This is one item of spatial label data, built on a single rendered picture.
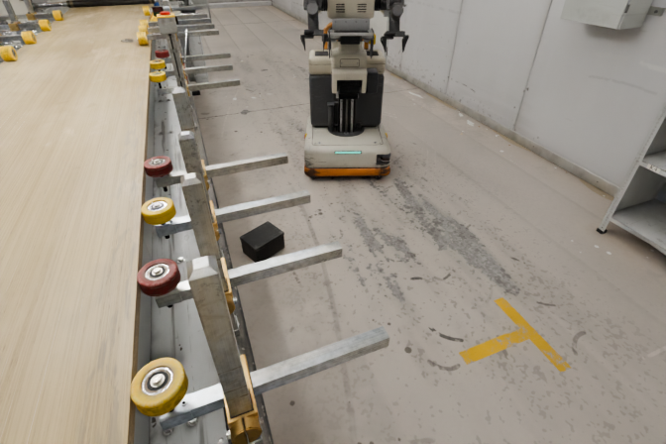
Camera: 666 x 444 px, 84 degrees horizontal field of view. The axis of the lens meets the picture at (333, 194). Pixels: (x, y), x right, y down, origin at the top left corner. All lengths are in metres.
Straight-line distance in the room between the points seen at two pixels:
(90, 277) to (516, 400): 1.53
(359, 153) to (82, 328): 2.10
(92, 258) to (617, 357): 2.00
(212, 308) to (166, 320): 0.66
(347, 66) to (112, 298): 1.98
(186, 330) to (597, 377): 1.61
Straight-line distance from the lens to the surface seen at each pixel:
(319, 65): 2.73
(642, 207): 2.94
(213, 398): 0.77
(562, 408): 1.86
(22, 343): 0.88
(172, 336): 1.12
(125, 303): 0.84
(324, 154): 2.62
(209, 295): 0.49
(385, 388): 1.69
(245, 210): 1.09
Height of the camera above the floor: 1.48
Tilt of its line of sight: 34 degrees down
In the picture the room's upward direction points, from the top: straight up
